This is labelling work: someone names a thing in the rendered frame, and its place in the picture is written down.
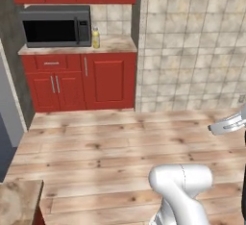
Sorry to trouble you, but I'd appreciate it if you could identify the black microwave oven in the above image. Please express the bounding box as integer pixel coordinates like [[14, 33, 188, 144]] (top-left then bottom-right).
[[18, 5, 93, 49]]

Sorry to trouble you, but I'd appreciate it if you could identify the red counter cabinet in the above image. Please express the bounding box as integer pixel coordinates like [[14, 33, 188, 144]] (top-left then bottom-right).
[[32, 203, 46, 225]]

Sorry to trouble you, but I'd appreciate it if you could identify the red base cupboards run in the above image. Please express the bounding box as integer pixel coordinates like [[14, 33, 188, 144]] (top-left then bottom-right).
[[20, 52, 137, 113]]

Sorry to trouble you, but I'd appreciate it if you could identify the yellow juice bottle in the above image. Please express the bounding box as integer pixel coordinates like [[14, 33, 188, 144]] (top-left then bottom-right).
[[91, 27, 101, 50]]

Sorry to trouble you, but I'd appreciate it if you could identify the grey fridge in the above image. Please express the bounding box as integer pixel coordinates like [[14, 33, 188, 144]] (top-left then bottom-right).
[[0, 39, 27, 183]]

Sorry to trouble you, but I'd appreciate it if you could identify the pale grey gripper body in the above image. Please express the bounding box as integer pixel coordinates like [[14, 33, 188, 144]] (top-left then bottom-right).
[[207, 112, 246, 137]]

